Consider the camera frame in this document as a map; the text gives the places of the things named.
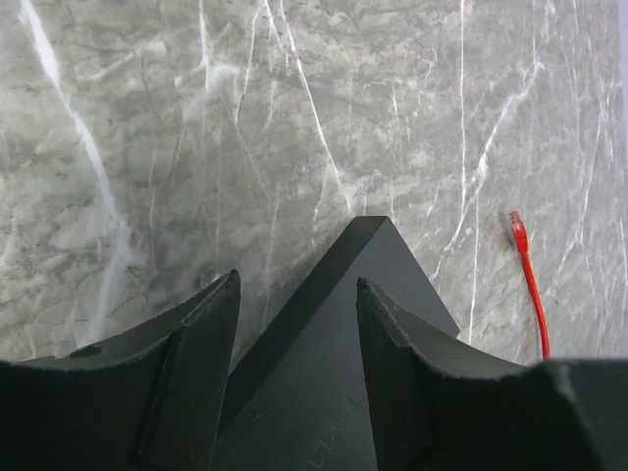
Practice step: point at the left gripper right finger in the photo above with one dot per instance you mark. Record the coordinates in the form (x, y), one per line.
(437, 403)

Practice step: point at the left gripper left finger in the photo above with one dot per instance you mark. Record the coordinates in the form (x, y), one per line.
(147, 399)

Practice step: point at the small black switch box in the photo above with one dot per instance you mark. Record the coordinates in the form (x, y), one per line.
(297, 399)

